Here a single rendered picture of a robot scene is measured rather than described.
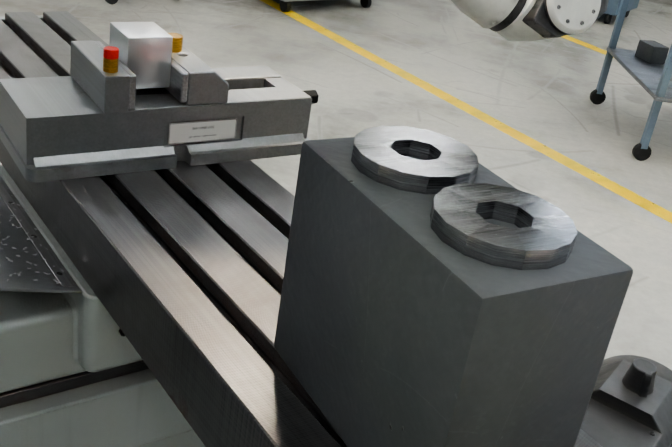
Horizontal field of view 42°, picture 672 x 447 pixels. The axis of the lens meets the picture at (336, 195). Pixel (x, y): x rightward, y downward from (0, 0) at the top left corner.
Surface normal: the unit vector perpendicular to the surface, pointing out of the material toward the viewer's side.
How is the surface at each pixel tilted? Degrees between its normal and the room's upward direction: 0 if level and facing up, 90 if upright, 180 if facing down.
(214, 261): 0
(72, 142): 90
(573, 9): 72
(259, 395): 0
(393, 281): 90
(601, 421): 0
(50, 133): 90
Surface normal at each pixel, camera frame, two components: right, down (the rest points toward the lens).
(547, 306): 0.48, 0.44
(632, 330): 0.15, -0.89
